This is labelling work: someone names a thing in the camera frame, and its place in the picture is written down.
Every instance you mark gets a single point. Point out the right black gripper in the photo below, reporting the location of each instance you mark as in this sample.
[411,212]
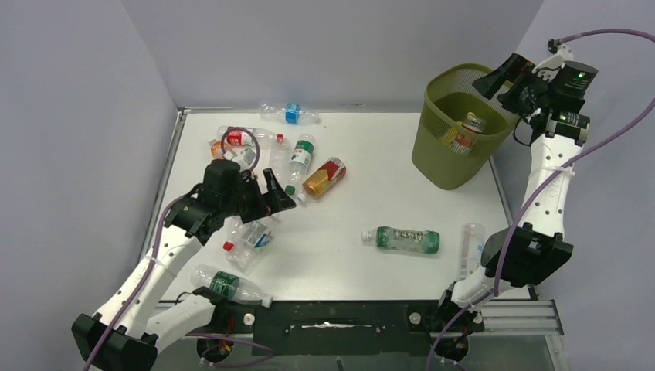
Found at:
[514,67]

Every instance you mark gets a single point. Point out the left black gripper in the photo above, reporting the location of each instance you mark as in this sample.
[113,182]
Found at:
[273,201]

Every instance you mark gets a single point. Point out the clear bottle red cap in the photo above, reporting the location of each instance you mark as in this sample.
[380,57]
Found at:
[472,124]

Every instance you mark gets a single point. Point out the yellow honey pomelo drink bottle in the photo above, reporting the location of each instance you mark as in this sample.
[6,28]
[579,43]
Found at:
[453,140]

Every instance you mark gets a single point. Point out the green tea bottle white cap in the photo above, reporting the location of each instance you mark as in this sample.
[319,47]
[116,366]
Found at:
[413,241]

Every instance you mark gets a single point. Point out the clear water bottle blue cap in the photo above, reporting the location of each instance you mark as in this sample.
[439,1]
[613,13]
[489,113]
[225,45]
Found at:
[471,248]

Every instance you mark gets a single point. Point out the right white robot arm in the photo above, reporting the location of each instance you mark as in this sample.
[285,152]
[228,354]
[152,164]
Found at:
[533,247]

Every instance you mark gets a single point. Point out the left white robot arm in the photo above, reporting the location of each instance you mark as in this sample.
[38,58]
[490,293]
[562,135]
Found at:
[125,333]

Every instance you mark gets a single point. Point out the green mesh waste bin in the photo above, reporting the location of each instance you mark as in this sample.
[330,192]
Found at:
[459,130]

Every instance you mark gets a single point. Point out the clear bottle red label left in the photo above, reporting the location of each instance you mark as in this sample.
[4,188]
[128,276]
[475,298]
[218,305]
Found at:
[234,231]

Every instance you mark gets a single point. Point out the clear bottle red label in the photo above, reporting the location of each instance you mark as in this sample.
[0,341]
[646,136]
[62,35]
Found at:
[264,137]
[234,231]

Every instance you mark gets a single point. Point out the crushed clear bottle white cap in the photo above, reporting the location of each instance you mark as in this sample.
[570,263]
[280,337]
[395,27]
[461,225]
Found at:
[256,236]

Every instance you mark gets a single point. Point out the amber tea bottle red label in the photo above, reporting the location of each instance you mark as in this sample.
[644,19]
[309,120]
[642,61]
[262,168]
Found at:
[323,179]

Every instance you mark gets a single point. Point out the clear bottle red label top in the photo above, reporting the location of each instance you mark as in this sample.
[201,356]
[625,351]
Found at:
[264,137]

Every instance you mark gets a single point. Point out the orange drink bottle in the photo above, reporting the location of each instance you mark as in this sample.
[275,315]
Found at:
[218,150]

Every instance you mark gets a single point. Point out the clear bottle blue label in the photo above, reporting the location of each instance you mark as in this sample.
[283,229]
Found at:
[288,113]

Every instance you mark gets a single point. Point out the clear bottle dark green label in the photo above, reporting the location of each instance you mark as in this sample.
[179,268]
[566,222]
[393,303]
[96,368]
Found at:
[233,287]

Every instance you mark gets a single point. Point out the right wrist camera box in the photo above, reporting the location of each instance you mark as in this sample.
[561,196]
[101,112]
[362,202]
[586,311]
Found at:
[558,57]

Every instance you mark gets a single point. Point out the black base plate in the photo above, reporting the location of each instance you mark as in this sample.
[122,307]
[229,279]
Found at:
[332,328]

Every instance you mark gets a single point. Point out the aluminium frame rail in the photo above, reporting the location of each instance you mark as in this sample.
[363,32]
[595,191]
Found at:
[498,317]

